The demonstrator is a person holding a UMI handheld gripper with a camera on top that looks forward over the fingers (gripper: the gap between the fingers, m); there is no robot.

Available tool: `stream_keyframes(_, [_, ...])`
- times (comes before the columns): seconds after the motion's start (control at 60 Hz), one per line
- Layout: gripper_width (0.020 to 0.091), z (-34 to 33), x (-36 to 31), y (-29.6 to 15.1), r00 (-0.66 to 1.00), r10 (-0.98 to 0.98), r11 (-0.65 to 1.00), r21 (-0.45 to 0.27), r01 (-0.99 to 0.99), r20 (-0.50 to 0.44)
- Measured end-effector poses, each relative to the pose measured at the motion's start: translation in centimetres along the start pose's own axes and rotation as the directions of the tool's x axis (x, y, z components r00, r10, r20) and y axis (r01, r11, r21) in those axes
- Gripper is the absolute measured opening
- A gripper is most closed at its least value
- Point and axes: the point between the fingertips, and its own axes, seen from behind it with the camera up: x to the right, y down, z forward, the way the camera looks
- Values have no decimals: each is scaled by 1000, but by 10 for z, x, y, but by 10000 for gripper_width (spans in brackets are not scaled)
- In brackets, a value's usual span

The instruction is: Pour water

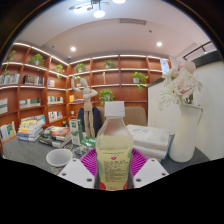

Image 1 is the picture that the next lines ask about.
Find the white jug vase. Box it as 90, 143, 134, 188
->
168, 103, 204, 164

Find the blue flat book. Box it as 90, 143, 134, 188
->
164, 134, 175, 160

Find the branched ceiling lamp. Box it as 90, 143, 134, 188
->
68, 0, 127, 19

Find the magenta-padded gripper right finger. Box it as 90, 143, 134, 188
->
130, 147, 170, 190

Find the dark blue chair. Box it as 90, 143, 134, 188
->
77, 106, 103, 138

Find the yellow drink bottle white cap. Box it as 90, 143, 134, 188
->
94, 100, 135, 192

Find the tan upholstered chair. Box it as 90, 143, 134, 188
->
96, 105, 148, 128

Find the ceiling air vent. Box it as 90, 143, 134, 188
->
119, 17, 148, 26

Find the dark magazine book pile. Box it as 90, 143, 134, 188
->
38, 125, 73, 149

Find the colourful book stack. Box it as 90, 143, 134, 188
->
16, 114, 47, 143

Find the wooden artist mannequin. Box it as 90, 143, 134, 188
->
70, 78, 99, 138

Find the wooden wall shelf unit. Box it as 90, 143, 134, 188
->
0, 41, 171, 143

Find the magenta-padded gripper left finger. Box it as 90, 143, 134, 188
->
57, 147, 99, 190

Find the tall green white carton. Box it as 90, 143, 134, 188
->
69, 118, 84, 147

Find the dark metal railing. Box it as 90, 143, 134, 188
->
181, 40, 214, 62

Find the white mug triangle line pattern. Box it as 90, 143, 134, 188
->
45, 148, 74, 175

